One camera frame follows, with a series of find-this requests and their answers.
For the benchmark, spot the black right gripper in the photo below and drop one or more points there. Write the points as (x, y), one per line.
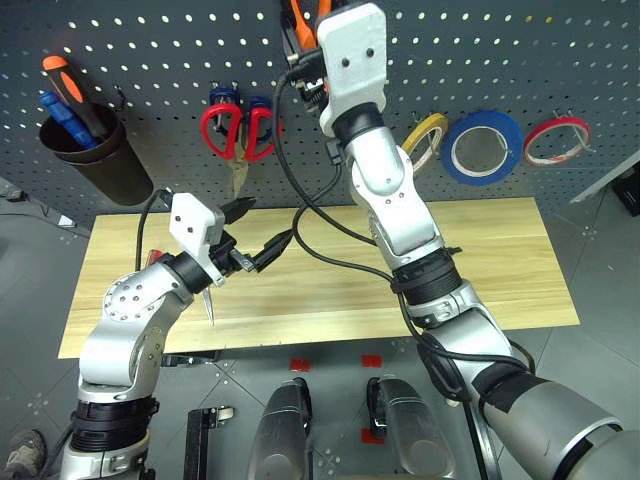
(307, 70)

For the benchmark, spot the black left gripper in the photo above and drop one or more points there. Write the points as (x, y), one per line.
(225, 252)

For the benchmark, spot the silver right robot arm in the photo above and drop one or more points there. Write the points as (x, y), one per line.
(400, 210)

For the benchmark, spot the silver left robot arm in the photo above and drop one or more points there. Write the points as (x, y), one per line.
(115, 340)

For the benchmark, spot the yellow tape roll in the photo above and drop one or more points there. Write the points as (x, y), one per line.
(425, 131)

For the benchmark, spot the dark grey pegboard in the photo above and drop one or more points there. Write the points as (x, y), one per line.
(170, 60)

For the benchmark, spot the red floor tape marker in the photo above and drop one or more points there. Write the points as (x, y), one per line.
(300, 364)
(372, 360)
(371, 437)

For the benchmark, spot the blue tape roll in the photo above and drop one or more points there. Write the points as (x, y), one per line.
(455, 165)

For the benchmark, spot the black pegboard hook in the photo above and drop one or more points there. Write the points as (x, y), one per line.
(120, 97)

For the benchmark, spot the red tape roll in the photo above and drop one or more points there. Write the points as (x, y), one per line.
(537, 136)

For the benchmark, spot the metal pegboard hook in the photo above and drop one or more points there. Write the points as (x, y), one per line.
(585, 137)

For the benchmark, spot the black tool cup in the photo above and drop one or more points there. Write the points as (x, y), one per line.
(110, 165)

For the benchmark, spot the silver rounded robot foot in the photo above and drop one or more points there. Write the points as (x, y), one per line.
(410, 430)
(280, 430)

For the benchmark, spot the black metal stand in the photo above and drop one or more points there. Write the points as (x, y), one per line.
(200, 445)

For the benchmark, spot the orange and black screwdriver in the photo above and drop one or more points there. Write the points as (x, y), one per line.
(75, 92)

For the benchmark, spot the grey shoe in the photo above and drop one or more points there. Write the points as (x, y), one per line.
(22, 452)

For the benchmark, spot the black box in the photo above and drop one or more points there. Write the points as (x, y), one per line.
(629, 192)

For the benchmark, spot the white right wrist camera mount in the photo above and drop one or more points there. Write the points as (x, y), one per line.
(352, 55)

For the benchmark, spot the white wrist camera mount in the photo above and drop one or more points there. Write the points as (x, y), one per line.
(352, 55)
(192, 220)

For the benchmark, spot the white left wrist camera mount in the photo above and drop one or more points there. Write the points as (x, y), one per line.
(192, 220)

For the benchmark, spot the black table bracket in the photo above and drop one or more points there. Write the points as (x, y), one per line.
(190, 359)

